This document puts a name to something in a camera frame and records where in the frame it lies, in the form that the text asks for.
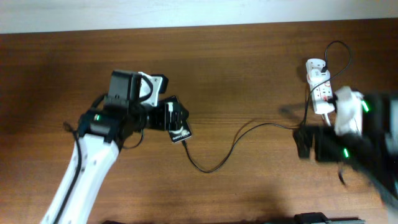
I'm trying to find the black charging cable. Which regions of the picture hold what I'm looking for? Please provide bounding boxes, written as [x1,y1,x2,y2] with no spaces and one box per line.
[181,40,353,174]

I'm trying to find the black smartphone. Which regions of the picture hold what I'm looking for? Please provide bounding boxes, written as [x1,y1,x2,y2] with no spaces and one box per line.
[169,121,192,143]

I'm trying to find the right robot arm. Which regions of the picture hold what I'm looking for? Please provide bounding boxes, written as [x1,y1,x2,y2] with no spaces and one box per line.
[293,93,397,210]

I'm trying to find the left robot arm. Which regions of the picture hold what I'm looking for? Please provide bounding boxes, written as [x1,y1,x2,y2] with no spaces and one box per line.
[42,70,192,223]

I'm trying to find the white charger adapter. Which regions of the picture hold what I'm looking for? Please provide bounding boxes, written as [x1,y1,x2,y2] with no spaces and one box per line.
[307,68,330,85]

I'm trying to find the white power strip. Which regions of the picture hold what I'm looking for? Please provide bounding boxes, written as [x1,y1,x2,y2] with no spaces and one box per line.
[305,58,335,114]

